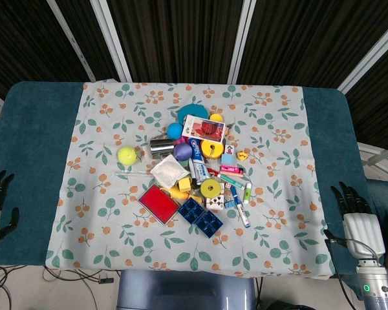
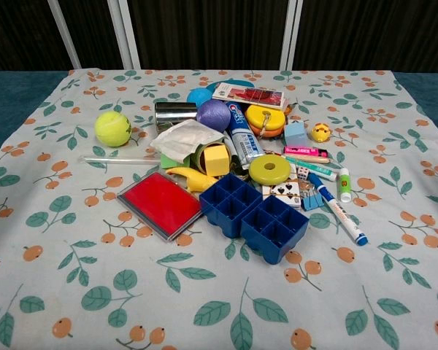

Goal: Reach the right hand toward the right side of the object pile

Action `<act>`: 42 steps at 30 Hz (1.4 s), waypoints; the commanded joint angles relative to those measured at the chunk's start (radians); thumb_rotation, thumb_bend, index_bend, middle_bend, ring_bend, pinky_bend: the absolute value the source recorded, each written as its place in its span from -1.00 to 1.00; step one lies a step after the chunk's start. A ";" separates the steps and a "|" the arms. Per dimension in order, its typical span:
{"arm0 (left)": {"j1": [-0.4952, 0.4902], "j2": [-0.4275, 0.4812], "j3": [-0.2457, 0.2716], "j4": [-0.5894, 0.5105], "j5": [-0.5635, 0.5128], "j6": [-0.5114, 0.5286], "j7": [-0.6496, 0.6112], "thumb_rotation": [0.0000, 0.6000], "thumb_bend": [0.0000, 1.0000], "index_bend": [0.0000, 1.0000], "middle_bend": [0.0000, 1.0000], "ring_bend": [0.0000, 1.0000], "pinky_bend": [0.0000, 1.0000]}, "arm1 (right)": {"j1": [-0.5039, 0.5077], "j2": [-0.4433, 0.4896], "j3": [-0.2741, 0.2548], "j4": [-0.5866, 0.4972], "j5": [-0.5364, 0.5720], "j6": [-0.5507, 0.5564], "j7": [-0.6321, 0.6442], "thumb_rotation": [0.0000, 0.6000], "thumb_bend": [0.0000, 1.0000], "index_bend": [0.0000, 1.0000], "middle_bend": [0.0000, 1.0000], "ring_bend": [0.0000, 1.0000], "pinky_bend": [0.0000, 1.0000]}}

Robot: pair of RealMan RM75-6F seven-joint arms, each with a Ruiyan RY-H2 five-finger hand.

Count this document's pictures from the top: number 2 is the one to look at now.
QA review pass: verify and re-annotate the light blue eraser block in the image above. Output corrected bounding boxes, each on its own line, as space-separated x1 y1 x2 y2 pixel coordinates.
284 121 307 147

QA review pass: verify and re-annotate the yellow foam cube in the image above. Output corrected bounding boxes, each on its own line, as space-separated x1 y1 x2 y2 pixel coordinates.
202 142 230 176

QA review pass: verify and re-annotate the yellow plastic banana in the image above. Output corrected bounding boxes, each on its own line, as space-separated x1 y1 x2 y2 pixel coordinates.
166 166 219 193

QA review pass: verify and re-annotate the green tape roll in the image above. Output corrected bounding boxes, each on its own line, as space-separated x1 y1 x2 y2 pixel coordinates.
190 141 220 174

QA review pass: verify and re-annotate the Crest toothpaste tube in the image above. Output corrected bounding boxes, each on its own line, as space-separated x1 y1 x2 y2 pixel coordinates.
224 101 264 170

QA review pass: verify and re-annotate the yellow-green tape roll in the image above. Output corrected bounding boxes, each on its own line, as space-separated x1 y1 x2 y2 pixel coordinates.
248 154 289 185

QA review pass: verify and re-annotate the green sticky note pad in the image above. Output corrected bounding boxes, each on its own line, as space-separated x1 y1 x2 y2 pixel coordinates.
159 152 193 171

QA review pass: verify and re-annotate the purple foam ball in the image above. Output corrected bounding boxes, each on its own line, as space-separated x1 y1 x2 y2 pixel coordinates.
196 100 232 133

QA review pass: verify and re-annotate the red ink stamp pad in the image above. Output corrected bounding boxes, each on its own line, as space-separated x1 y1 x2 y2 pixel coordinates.
117 172 203 242

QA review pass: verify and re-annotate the playing card deck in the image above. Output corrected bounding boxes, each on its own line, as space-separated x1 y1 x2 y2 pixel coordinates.
261 179 304 211

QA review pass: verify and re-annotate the orange wooden disc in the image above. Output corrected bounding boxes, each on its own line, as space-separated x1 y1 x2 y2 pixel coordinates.
248 122 285 139

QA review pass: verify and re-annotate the yellow wooden disc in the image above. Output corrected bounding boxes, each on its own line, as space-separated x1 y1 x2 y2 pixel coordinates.
245 104 285 129

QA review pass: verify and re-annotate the blue ice cube tray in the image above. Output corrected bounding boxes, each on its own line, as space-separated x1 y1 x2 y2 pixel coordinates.
240 195 310 266

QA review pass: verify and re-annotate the shiny metal can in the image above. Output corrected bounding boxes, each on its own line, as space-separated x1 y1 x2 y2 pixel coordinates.
153 101 199 135

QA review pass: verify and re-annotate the blue ball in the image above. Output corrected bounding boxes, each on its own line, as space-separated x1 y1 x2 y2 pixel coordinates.
186 87 214 109

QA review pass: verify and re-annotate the red white printed card pack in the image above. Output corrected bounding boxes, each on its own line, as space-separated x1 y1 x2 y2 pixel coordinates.
211 82 289 110

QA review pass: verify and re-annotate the pink highlighter pen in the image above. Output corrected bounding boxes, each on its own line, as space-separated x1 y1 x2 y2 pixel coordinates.
283 146 329 159

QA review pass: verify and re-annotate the wooden stick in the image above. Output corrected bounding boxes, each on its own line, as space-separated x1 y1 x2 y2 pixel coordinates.
281 154 331 164

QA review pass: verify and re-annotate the white teal tube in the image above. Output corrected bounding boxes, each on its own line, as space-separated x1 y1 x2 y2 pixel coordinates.
285 156 338 182

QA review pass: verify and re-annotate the blue binder clip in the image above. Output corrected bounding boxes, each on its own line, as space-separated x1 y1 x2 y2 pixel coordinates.
300 184 329 211

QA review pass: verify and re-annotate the clear plastic tube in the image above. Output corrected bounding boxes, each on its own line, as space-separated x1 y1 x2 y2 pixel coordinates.
80 154 160 165

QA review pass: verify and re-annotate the yellow duck toy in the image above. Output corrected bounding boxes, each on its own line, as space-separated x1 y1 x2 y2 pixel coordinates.
311 122 332 143

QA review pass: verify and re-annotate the yellow-green tennis ball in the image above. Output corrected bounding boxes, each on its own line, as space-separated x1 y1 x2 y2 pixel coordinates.
93 111 133 148

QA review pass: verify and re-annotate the blue whiteboard marker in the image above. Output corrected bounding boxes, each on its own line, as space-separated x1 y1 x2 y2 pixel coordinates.
308 172 369 246

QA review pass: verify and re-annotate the white glue stick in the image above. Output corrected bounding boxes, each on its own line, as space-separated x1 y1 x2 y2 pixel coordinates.
338 167 353 203

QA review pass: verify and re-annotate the floral printed tablecloth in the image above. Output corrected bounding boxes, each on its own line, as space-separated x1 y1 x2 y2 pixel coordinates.
0 68 438 350

